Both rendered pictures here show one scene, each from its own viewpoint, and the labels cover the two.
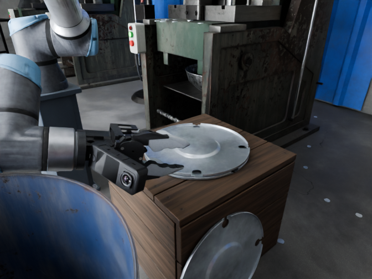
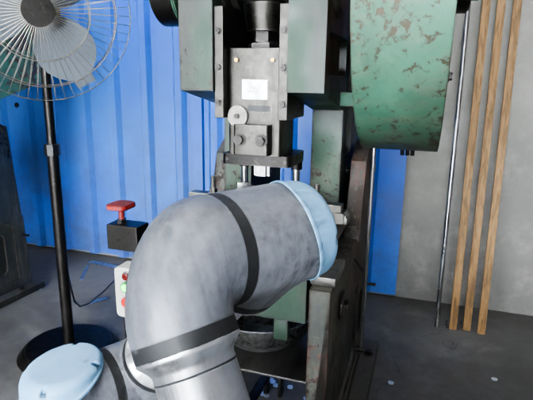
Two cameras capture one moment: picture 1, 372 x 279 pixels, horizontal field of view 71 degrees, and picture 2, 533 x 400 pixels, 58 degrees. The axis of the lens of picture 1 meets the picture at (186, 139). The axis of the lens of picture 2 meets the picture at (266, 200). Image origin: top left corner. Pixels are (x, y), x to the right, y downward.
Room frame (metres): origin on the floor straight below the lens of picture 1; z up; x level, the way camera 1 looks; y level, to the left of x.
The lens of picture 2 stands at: (0.21, 0.60, 1.08)
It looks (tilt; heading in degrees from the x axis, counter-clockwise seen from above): 14 degrees down; 326
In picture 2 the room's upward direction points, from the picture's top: 1 degrees clockwise
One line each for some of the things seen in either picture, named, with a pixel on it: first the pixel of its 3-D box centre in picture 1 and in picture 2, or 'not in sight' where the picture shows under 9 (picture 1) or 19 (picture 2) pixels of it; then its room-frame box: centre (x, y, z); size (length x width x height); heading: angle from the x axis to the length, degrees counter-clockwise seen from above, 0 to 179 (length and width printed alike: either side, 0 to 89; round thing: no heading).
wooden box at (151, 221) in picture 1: (195, 197); not in sight; (0.64, -0.03, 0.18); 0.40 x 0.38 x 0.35; 128
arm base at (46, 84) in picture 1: (41, 73); not in sight; (0.91, 0.50, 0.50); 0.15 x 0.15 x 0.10
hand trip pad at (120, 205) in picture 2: not in sight; (121, 216); (1.49, 0.22, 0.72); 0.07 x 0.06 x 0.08; 128
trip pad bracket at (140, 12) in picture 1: (145, 23); (129, 253); (1.48, 0.21, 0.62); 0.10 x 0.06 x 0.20; 38
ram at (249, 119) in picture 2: not in sight; (259, 99); (1.35, -0.13, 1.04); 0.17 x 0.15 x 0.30; 128
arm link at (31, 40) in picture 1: (34, 37); (68, 398); (0.91, 0.49, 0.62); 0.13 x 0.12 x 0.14; 99
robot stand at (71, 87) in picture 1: (59, 143); not in sight; (0.91, 0.50, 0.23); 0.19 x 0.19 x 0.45; 42
